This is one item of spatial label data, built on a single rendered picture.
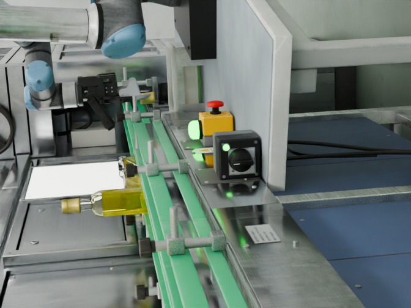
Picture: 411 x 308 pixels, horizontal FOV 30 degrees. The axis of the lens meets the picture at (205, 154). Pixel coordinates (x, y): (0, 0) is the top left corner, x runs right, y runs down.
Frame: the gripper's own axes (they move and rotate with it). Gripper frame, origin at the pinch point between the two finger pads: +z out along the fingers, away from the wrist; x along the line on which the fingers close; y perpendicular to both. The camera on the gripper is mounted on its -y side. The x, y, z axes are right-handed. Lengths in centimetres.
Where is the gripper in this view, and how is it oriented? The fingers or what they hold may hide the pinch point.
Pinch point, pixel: (145, 95)
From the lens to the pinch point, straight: 231.4
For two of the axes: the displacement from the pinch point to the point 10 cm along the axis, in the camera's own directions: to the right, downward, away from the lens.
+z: 9.9, -0.9, 1.1
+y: -0.5, -9.6, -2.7
